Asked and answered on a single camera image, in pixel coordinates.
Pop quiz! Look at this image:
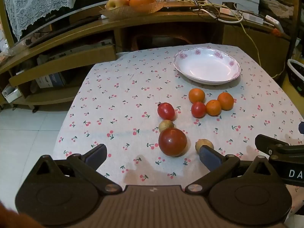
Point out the wooden TV cabinet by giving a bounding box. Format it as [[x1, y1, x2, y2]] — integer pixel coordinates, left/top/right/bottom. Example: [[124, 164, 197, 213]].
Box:
[[0, 0, 293, 112]]

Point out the yellow-red apple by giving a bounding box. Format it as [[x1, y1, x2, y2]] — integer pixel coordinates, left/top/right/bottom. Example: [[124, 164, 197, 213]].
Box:
[[105, 0, 130, 10]]

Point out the white cable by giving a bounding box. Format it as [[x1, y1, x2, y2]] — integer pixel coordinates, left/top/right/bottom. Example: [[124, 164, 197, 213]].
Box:
[[192, 8, 244, 25]]

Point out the small red tomato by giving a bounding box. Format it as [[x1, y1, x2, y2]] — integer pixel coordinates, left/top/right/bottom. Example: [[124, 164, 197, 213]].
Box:
[[191, 102, 207, 118], [157, 102, 176, 120]]

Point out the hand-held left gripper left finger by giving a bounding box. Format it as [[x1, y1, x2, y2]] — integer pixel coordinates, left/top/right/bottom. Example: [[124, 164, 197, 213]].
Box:
[[24, 144, 121, 193]]

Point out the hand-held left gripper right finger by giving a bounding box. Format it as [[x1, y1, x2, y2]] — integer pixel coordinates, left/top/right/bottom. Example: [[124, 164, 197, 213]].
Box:
[[185, 145, 283, 193]]

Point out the white floral-rim plate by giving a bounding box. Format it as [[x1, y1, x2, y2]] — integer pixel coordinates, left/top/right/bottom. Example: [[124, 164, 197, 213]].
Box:
[[173, 48, 241, 85]]

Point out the cherry print tablecloth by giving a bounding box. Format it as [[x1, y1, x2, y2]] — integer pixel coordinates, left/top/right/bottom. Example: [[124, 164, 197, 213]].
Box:
[[53, 43, 304, 219]]

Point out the white lace cloth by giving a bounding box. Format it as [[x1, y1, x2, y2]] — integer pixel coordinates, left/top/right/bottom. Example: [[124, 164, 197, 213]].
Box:
[[3, 0, 84, 39]]

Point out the white-rimmed black basket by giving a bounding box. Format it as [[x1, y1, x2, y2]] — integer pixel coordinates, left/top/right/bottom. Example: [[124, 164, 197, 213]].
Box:
[[287, 59, 304, 97]]

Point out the blue and white box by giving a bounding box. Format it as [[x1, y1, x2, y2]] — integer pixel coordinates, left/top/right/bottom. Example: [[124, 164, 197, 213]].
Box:
[[36, 72, 66, 89]]

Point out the small white open box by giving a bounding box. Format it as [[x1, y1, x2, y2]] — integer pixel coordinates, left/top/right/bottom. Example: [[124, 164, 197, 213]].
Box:
[[2, 85, 22, 104]]

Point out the small orange tangerine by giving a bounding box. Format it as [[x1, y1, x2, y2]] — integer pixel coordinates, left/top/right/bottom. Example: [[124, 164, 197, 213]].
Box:
[[217, 92, 234, 111], [206, 99, 222, 116], [188, 88, 206, 104]]

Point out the woven fruit tray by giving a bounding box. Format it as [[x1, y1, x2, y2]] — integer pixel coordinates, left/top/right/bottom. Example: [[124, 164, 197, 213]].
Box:
[[99, 1, 167, 19]]

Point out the small tan round fruit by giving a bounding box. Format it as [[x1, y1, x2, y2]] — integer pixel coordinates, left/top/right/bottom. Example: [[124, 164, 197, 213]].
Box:
[[159, 120, 174, 133], [195, 139, 214, 154]]

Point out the large red tomato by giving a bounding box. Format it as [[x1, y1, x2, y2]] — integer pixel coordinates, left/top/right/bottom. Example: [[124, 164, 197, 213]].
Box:
[[158, 128, 188, 157]]

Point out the black set-top box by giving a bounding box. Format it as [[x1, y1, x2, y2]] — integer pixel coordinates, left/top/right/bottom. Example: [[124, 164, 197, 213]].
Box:
[[163, 3, 198, 11]]

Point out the yellow cable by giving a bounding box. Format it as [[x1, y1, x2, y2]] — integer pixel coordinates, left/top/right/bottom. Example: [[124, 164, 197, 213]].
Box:
[[234, 3, 287, 79]]

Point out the white power adapter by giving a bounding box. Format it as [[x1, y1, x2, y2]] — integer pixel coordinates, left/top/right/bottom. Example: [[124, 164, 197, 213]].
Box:
[[220, 7, 243, 15]]

